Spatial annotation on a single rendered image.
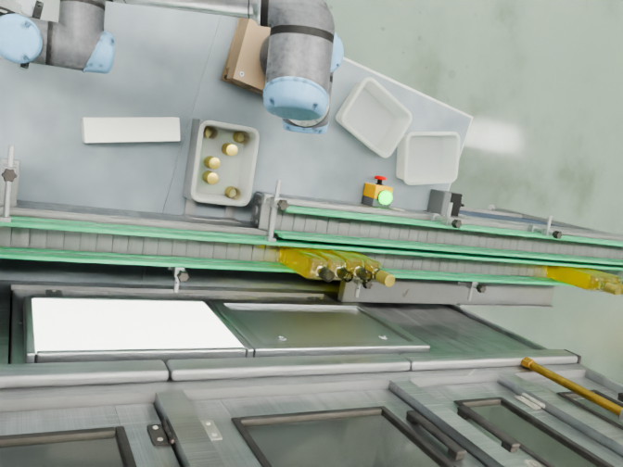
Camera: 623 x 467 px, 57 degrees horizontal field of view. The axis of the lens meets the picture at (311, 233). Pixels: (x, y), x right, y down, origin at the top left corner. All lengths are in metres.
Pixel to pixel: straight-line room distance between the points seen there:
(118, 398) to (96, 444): 0.13
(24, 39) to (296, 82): 0.45
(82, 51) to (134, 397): 0.60
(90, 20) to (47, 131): 0.55
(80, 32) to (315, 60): 0.41
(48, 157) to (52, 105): 0.13
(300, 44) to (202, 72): 0.69
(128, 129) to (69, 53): 0.50
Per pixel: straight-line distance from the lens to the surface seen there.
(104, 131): 1.58
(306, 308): 1.61
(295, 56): 1.04
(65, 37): 1.12
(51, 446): 0.97
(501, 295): 2.24
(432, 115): 2.06
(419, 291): 1.99
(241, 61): 1.62
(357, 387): 1.25
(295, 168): 1.80
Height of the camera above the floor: 2.37
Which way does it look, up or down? 61 degrees down
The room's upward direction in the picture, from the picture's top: 115 degrees clockwise
